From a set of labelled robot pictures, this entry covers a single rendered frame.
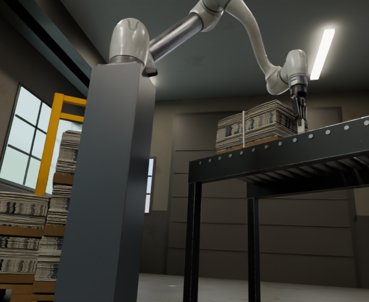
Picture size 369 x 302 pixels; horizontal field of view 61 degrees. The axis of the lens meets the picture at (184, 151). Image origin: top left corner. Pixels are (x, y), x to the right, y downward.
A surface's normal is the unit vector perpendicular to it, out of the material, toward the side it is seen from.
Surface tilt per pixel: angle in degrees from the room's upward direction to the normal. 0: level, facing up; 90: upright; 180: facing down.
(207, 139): 90
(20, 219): 89
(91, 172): 90
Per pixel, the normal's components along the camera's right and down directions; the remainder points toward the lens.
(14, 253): 0.37, -0.27
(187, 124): -0.20, -0.32
